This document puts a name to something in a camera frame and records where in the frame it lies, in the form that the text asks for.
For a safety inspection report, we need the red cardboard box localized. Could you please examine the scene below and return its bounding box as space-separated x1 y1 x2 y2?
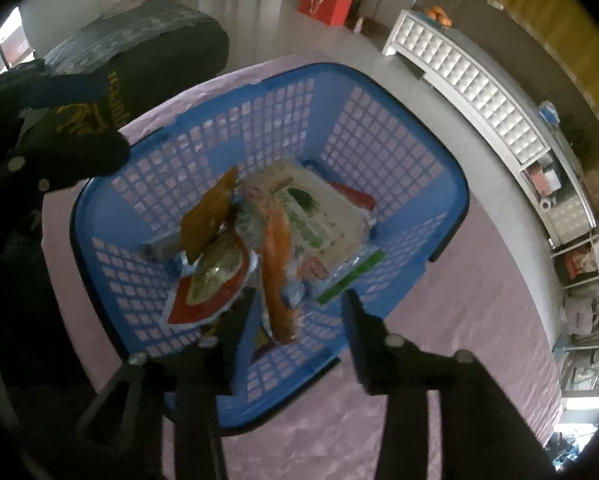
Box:
298 0 360 27

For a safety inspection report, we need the green cracker snack packet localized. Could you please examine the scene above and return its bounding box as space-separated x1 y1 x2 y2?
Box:
240 158 384 305

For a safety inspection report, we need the pink orange snack packet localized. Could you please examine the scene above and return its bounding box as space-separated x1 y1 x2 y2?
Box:
260 195 301 345

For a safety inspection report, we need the white metal shelf rack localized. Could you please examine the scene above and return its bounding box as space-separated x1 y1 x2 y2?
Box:
552 228 599 292

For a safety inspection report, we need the white tufted tv cabinet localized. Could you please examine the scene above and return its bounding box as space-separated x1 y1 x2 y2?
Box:
381 8 599 247

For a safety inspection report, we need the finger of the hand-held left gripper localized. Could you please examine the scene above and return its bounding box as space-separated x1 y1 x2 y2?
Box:
26 63 116 110
8 131 131 192

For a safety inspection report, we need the beige orange cracker packet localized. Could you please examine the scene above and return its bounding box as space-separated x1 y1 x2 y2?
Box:
180 166 239 264

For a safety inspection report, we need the blue plastic basket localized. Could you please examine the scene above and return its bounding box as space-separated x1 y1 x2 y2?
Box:
70 62 470 436

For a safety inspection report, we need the yellow curtain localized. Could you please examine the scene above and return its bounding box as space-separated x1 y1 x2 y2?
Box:
487 0 599 151

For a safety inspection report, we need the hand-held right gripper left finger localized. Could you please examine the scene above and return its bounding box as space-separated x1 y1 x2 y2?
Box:
74 287 261 480

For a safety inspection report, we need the red cracker snack packet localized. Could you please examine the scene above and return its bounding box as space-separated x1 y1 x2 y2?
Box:
162 250 260 329

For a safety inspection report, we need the orange box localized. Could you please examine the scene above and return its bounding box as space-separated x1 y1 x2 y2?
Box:
525 162 561 195

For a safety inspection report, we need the dark printed cloth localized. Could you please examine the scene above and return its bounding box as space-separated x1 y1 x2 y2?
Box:
30 0 230 161

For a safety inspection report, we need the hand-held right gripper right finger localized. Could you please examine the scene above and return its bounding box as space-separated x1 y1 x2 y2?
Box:
341 289 560 480

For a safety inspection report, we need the pile of oranges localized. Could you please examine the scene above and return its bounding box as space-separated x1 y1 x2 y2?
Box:
422 6 453 28

